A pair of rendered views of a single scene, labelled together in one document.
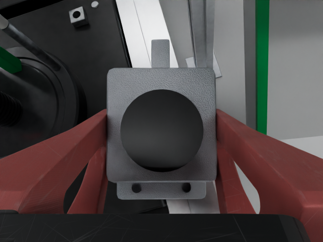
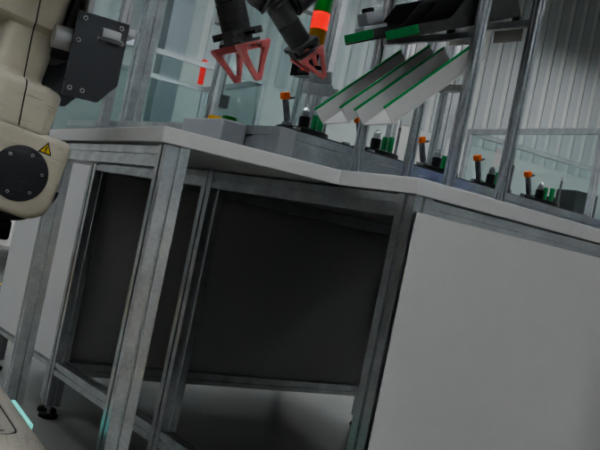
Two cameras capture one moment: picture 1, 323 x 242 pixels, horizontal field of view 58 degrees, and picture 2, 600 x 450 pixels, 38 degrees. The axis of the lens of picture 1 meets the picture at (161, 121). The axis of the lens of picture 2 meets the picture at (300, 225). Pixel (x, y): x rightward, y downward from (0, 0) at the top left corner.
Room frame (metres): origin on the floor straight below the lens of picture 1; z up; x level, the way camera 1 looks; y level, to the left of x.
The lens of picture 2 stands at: (-1.71, -1.24, 0.72)
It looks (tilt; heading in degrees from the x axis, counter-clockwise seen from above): 1 degrees up; 35
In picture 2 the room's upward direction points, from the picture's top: 12 degrees clockwise
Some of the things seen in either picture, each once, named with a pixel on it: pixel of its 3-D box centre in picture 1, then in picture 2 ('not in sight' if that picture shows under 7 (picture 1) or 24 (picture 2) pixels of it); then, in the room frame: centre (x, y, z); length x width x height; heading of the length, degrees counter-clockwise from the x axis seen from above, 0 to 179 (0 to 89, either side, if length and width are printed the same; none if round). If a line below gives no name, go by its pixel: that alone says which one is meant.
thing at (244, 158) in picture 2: not in sight; (235, 168); (-0.08, 0.11, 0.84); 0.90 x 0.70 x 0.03; 64
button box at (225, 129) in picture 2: not in sight; (212, 132); (-0.01, 0.27, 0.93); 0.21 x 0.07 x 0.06; 71
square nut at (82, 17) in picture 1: (78, 17); not in sight; (0.22, 0.01, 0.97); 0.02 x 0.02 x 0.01; 71
